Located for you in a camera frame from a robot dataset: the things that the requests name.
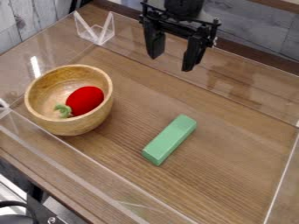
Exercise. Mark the green rectangular block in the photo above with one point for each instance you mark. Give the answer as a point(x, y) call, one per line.
point(168, 140)

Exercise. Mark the clear acrylic corner bracket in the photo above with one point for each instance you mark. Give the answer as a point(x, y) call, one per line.
point(96, 34)

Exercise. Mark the clear acrylic enclosure walls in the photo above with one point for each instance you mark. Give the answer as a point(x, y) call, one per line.
point(234, 172)

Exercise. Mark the black table frame bracket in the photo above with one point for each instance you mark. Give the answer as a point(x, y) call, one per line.
point(44, 215)

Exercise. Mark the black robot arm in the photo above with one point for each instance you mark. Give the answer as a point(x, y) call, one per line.
point(181, 18)

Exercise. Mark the wooden bowl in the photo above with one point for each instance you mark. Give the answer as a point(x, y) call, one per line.
point(52, 88)

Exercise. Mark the red felt strawberry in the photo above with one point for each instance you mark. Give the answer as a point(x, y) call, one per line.
point(81, 101)

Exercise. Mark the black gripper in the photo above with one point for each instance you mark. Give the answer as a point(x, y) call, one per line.
point(180, 17)

